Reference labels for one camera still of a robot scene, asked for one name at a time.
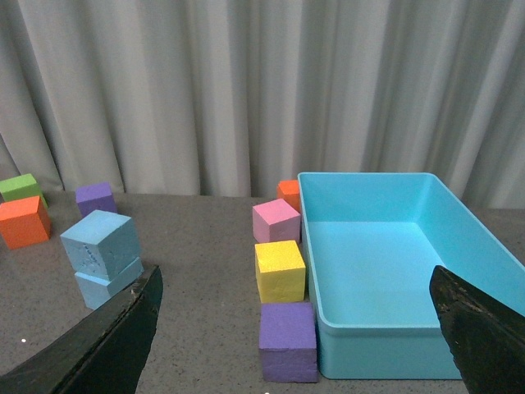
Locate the light blue foam cube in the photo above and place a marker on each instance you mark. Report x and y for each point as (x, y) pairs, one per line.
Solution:
(102, 244)
(97, 291)

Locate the green foam cube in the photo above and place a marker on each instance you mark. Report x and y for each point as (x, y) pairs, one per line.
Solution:
(20, 187)

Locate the yellow foam cube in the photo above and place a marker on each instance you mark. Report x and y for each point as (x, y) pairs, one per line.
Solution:
(280, 272)

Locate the orange foam cube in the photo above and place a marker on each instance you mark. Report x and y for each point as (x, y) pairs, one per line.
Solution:
(24, 222)
(289, 191)

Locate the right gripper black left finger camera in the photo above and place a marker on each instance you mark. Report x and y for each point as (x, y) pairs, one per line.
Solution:
(104, 353)

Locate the grey curtain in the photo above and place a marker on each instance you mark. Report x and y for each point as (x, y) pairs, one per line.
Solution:
(229, 97)

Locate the pink foam cube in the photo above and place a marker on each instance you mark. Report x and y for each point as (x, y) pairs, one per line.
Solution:
(275, 220)

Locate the blue plastic bin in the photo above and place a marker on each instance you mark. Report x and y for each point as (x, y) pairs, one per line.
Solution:
(371, 242)

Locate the orange foam cube far right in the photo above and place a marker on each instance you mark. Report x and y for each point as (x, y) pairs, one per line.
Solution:
(289, 191)

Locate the purple foam cube near bin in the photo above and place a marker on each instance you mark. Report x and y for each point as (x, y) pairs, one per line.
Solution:
(287, 343)

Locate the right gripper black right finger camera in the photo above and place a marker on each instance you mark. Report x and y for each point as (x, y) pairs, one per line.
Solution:
(485, 337)

